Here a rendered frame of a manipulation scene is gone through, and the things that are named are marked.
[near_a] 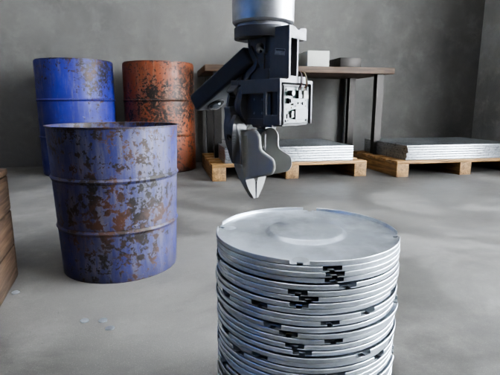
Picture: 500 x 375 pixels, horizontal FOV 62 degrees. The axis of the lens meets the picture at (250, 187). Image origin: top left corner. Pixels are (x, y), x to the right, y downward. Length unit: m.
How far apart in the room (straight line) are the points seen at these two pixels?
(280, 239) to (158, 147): 0.76
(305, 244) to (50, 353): 0.68
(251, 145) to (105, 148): 0.80
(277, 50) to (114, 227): 0.93
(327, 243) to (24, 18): 3.84
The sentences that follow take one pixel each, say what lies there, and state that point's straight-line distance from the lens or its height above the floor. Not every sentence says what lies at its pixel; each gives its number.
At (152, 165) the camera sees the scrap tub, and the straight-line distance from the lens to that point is 1.32.
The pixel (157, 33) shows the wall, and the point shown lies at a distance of 4.09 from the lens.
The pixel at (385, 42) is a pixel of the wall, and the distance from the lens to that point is 4.66.
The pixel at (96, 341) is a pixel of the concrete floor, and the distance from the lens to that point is 1.10.
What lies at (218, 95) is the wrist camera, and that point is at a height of 0.55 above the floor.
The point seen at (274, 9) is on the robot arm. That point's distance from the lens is 0.52.
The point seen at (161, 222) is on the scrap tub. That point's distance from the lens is 1.38.
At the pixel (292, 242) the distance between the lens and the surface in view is 0.63.
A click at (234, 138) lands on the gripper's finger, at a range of 0.52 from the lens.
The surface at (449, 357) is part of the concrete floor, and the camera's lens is 1.08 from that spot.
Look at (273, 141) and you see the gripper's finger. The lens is 0.55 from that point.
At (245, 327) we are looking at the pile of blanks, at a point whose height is 0.23.
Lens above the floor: 0.54
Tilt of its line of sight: 11 degrees down
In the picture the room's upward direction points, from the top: straight up
